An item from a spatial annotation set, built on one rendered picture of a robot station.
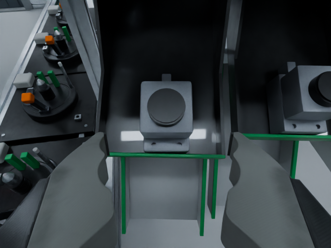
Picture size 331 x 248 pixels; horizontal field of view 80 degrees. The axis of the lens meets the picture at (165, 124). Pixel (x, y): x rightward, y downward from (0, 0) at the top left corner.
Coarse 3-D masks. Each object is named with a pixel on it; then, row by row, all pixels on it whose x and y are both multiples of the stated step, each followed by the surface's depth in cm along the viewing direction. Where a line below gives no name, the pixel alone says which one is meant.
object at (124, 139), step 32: (96, 0) 19; (128, 0) 26; (160, 0) 26; (192, 0) 26; (224, 0) 20; (128, 32) 25; (160, 32) 25; (192, 32) 25; (224, 32) 20; (128, 64) 24; (160, 64) 24; (192, 64) 24; (128, 96) 23; (96, 128) 20; (128, 128) 22
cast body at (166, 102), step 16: (144, 96) 17; (160, 96) 16; (176, 96) 16; (192, 96) 17; (144, 112) 16; (160, 112) 15; (176, 112) 15; (192, 112) 16; (144, 128) 16; (160, 128) 16; (176, 128) 16; (192, 128) 16; (144, 144) 19; (160, 144) 19; (176, 144) 19
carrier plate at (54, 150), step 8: (32, 144) 48; (40, 144) 48; (48, 144) 48; (56, 144) 48; (64, 144) 48; (72, 144) 48; (80, 144) 48; (8, 152) 47; (16, 152) 47; (32, 152) 47; (48, 152) 47; (56, 152) 47; (64, 152) 47; (56, 160) 45; (0, 168) 44
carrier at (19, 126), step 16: (16, 80) 59; (32, 80) 61; (48, 80) 62; (64, 80) 62; (80, 80) 62; (16, 96) 58; (48, 96) 53; (64, 96) 55; (80, 96) 58; (16, 112) 54; (32, 112) 51; (48, 112) 51; (64, 112) 53; (80, 112) 54; (96, 112) 56; (0, 128) 51; (16, 128) 51; (32, 128) 51; (48, 128) 51; (64, 128) 51; (80, 128) 51; (16, 144) 50
